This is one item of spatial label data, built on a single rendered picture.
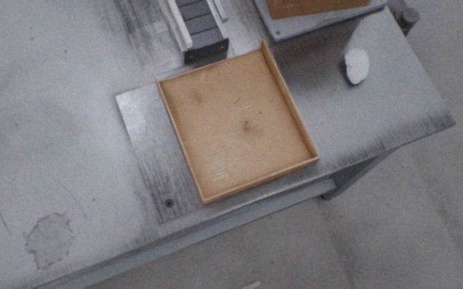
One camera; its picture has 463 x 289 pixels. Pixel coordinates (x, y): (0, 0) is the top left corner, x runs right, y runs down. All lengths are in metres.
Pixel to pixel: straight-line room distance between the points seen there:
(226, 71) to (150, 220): 0.37
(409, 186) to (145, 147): 1.27
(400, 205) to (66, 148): 1.35
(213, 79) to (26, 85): 0.41
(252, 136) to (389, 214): 1.04
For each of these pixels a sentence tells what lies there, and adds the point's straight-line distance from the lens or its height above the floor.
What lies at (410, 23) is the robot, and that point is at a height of 0.32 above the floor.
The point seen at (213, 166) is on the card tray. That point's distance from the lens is 0.96.
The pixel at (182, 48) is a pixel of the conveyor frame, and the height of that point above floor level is 0.88.
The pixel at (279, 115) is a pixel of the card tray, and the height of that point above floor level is 0.83.
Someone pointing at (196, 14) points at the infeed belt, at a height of 0.88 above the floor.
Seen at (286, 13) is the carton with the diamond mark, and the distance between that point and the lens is 1.11.
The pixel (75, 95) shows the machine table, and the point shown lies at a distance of 1.06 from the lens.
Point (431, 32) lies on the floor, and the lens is 2.35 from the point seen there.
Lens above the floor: 1.76
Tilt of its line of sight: 71 degrees down
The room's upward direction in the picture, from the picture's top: 10 degrees clockwise
